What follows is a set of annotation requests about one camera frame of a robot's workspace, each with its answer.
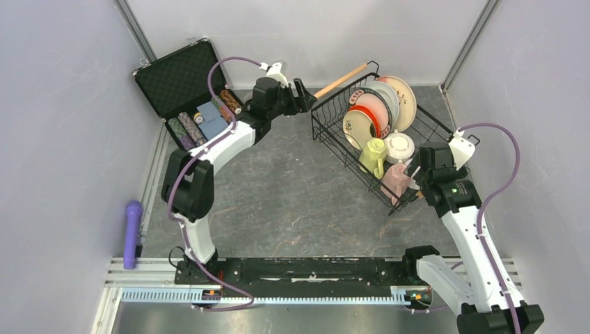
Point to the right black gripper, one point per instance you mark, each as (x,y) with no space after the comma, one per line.
(463,172)

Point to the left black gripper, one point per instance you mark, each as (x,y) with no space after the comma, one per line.
(303,102)

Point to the white cup with handle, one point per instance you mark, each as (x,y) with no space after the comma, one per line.
(399,148)

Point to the pink mug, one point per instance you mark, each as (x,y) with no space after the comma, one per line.
(395,182)

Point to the cream plate with black spot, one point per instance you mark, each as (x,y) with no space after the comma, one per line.
(357,129)

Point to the pink and cream plate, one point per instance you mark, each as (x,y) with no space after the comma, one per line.
(407,101)

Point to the yellow green mug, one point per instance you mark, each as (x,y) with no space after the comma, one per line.
(372,157)

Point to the black wire dish rack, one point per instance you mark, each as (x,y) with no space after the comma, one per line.
(327,118)

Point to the white scalloped plate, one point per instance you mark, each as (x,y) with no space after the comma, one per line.
(389,95)

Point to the orange plate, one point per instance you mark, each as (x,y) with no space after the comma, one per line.
(376,126)

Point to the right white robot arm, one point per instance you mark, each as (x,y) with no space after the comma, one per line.
(488,301)

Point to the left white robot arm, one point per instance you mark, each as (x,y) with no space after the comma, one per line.
(189,188)

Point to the blue card deck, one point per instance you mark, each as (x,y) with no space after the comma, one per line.
(212,123)

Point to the black poker chip case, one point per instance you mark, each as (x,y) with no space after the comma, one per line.
(177,84)

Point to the purple flashlight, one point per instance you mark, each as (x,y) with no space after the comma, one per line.
(134,212)

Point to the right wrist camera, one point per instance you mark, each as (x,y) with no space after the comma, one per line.
(462,149)

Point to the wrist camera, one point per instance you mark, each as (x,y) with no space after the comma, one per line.
(275,71)
(462,149)

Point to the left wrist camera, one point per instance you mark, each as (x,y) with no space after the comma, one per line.
(275,71)

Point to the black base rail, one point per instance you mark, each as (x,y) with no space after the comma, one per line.
(308,279)

